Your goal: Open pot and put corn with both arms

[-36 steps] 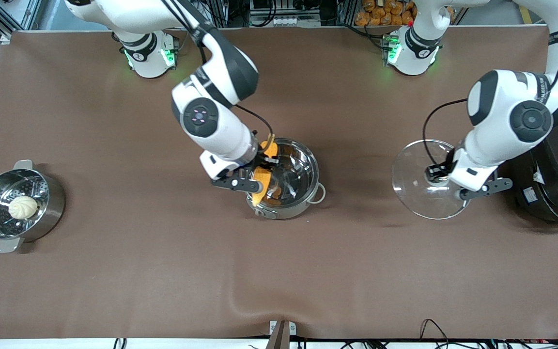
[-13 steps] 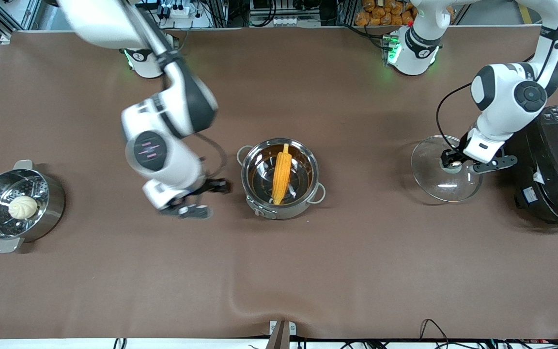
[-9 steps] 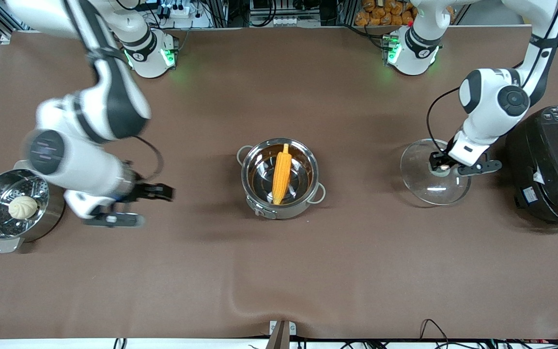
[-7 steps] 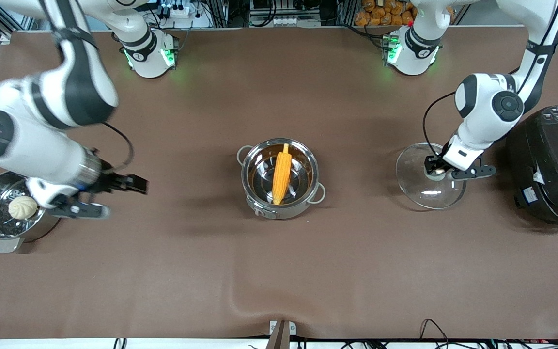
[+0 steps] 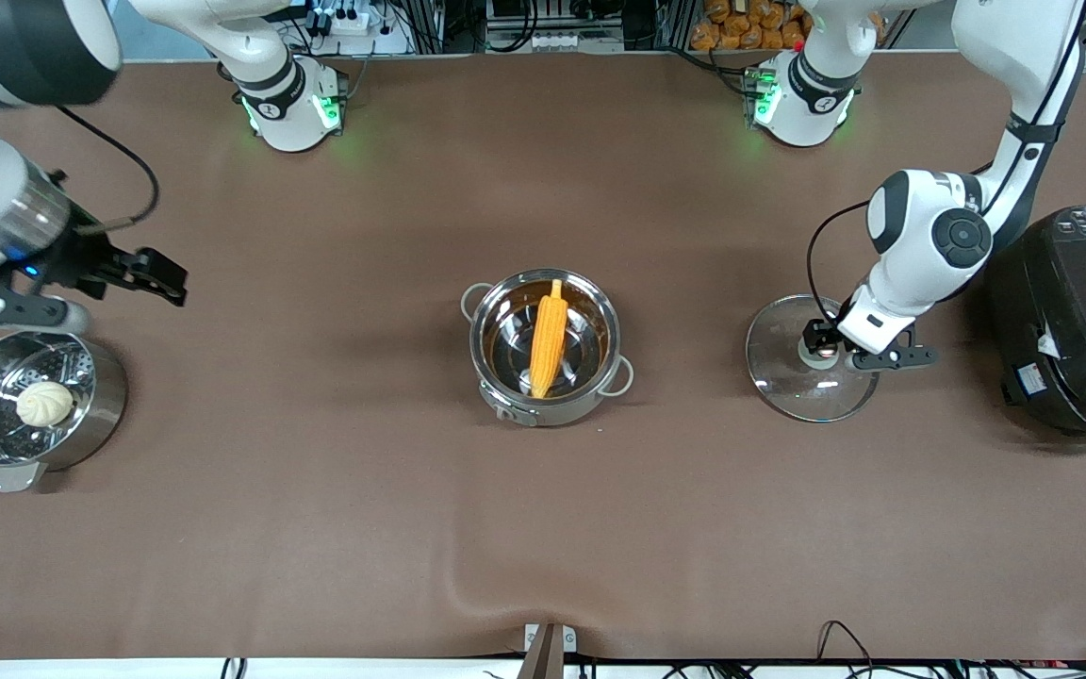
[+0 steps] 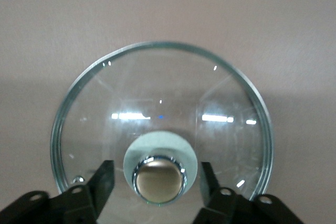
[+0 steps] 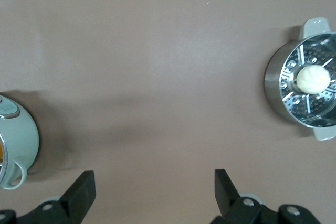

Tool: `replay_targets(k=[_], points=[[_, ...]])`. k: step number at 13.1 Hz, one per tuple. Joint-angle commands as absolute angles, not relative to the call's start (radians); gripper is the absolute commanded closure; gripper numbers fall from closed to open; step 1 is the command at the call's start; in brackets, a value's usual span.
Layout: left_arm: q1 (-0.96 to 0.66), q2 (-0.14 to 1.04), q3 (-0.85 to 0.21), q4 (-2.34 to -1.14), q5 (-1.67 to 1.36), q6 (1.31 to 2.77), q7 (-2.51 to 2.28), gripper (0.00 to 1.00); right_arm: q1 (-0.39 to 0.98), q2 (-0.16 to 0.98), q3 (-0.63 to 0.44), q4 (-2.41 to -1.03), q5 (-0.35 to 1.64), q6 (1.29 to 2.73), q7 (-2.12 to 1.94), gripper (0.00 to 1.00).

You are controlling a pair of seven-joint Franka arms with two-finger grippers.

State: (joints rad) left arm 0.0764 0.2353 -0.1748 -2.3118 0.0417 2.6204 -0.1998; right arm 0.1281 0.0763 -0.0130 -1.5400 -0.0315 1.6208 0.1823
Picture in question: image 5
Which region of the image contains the glass pot lid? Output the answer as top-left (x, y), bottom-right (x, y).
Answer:
top-left (745, 293), bottom-right (881, 423)

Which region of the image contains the yellow corn cob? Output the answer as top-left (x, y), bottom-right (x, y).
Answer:
top-left (528, 278), bottom-right (570, 400)

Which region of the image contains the white steamed bun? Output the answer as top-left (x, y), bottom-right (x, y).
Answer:
top-left (15, 381), bottom-right (75, 428)

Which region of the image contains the black rice cooker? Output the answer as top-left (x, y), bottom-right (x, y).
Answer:
top-left (982, 204), bottom-right (1086, 447)

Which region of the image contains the brown table cover mat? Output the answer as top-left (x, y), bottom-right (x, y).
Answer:
top-left (0, 49), bottom-right (1086, 661)

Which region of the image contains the white power strip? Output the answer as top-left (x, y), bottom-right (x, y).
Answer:
top-left (315, 5), bottom-right (386, 36)

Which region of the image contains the bag of orange snacks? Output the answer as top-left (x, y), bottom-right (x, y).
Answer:
top-left (690, 0), bottom-right (885, 52)

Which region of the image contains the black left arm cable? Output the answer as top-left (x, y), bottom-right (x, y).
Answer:
top-left (805, 0), bottom-right (1086, 327)

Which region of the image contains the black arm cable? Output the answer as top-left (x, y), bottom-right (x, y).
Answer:
top-left (805, 0), bottom-right (1086, 327)
top-left (57, 104), bottom-right (161, 233)

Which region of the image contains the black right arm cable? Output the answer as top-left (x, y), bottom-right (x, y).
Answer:
top-left (57, 104), bottom-right (161, 233)

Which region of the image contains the steel pot with handles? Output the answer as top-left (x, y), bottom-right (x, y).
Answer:
top-left (460, 268), bottom-right (636, 428)

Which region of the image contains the black looped cable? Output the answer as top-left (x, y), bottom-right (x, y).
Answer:
top-left (814, 620), bottom-right (876, 663)

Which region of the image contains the metal clamp bracket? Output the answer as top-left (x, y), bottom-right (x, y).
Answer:
top-left (517, 622), bottom-right (578, 679)

